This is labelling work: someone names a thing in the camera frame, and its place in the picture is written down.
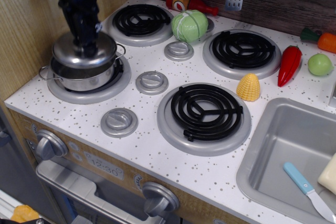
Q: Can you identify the grey oven door handle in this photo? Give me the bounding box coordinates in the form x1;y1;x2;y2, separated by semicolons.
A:
36;161;166;223

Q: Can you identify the right oven knob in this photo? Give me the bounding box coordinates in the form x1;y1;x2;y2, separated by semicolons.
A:
142;182;180;217

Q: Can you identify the oven knob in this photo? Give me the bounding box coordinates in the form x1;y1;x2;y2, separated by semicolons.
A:
142;182;180;217
36;129;68;161

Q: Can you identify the steel pot lid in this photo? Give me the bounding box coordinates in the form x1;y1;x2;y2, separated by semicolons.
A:
52;32;117;69

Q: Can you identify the small steel pot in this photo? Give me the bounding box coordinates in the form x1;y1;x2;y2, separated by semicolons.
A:
38;44;126;92

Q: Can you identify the left oven knob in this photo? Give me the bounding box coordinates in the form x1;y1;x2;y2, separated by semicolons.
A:
36;129;68;161

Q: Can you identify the grey stovetop knob back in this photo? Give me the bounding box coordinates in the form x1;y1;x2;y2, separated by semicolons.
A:
164;41;194;61

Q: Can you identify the red toy ketchup bottle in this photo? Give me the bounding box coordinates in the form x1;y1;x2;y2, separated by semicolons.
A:
165;0;219;16

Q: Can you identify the stove burner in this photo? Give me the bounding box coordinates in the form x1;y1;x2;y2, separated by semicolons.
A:
156;83;251;157
203;29;281;80
47;52;131;104
104;4;173;47

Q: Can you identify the blue handled toy knife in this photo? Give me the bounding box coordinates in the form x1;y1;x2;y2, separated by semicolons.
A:
283;162;335;223

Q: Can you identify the grey stovetop knob middle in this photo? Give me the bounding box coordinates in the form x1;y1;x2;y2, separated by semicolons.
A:
135;71;169;95

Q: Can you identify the front left stove burner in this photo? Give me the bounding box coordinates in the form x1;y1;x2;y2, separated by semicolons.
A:
47;52;131;104

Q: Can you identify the grey faucet base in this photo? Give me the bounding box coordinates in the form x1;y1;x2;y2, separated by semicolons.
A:
329;83;336;108

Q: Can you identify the yellow toy corn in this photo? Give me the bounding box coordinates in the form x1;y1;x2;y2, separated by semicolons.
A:
236;73;260;102

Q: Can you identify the front right stove burner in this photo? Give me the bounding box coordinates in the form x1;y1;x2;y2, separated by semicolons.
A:
156;83;251;157

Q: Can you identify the cream toy butter block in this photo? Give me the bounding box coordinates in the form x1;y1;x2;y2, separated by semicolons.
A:
318;154;336;194

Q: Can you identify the back left stove burner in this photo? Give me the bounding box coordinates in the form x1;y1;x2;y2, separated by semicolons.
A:
104;4;173;47

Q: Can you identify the yellow toy on floor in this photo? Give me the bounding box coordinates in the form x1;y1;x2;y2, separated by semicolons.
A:
10;205;39;223

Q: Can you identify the orange toy carrot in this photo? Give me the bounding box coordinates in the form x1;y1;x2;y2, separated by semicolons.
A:
300;28;335;53

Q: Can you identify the green toy apple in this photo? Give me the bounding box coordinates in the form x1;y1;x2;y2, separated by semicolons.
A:
308;54;334;76

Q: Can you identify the back right stove burner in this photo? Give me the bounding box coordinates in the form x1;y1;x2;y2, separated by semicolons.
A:
203;29;281;80

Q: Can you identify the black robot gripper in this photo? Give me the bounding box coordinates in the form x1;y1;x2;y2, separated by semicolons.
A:
58;0;101;57

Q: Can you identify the grey toy sink basin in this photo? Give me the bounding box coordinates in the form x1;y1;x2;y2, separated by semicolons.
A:
236;98;335;223

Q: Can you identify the red toy chili pepper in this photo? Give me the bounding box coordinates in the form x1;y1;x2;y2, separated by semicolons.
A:
278;46;302;87

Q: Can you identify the green toy cabbage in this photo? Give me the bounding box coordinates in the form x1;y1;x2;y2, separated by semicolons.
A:
171;10;208;43

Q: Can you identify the grey stovetop knob front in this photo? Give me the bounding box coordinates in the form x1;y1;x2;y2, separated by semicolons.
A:
100;108;139;138

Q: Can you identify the grey stovetop knob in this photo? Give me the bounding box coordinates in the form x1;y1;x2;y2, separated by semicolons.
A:
100;108;139;138
135;71;169;95
164;41;194;61

